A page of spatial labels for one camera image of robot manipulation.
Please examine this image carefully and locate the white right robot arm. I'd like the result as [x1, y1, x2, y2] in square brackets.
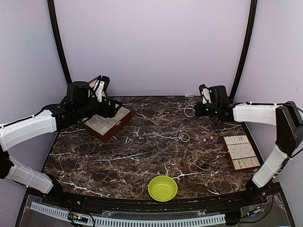
[194, 85, 303, 205]

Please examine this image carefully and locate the green bowl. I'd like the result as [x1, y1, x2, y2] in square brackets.
[148, 175, 178, 202]

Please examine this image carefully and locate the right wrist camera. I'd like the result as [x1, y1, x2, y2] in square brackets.
[198, 84, 211, 104]

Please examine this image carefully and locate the white slotted cable duct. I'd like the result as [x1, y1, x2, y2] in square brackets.
[30, 202, 226, 227]

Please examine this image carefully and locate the black frame post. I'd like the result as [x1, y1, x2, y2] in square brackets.
[47, 0, 72, 84]
[230, 0, 258, 100]

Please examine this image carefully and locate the silver wrap bangle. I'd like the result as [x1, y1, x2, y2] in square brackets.
[178, 132, 190, 143]

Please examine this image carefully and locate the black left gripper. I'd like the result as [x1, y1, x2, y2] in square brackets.
[75, 95, 123, 120]

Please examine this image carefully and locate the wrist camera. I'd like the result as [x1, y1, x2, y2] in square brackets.
[93, 75, 110, 102]
[198, 84, 211, 104]

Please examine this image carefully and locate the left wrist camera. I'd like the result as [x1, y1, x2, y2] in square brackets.
[93, 75, 110, 102]

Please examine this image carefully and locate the silver beaded bangle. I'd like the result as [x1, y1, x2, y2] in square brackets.
[183, 105, 196, 118]

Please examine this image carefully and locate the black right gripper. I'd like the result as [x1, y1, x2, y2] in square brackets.
[194, 101, 220, 117]

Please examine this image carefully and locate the brown wooden jewelry box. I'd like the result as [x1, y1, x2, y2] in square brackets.
[83, 77, 132, 143]

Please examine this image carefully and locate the black right frame post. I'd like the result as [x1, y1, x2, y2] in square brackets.
[230, 0, 258, 100]

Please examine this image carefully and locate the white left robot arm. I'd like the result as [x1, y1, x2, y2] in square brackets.
[0, 76, 122, 206]

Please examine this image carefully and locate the brown ring earring tray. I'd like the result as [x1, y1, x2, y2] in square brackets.
[223, 135, 261, 172]

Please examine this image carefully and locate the black left frame post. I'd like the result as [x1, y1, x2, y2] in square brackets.
[47, 0, 72, 84]

